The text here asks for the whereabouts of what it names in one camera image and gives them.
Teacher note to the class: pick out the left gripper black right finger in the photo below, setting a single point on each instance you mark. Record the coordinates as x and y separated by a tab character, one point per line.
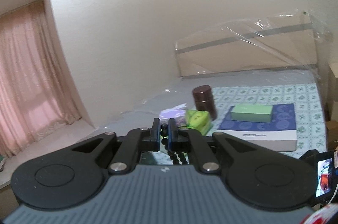
255	175

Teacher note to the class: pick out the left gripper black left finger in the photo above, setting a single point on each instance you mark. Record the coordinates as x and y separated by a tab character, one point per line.
73	175

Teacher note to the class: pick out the blue and white book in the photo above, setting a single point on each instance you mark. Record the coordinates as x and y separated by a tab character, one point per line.
279	134

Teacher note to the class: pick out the green floral tablecloth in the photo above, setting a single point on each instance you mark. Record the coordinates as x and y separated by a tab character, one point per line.
310	123

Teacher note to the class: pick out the small green box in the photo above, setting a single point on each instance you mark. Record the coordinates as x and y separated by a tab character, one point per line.
252	113

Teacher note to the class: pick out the pink curtain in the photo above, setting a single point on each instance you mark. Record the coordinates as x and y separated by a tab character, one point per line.
35	97

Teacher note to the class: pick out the green tissue pack bundle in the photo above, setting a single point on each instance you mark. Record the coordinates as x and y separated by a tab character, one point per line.
198	120

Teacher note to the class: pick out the dark brown round canister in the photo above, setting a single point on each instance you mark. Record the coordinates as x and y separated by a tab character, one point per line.
204	100

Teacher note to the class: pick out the purple tissue pack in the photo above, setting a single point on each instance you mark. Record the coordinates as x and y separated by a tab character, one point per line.
178	113

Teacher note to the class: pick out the plastic wrapped headboard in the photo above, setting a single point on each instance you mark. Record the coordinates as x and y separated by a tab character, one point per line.
294	39

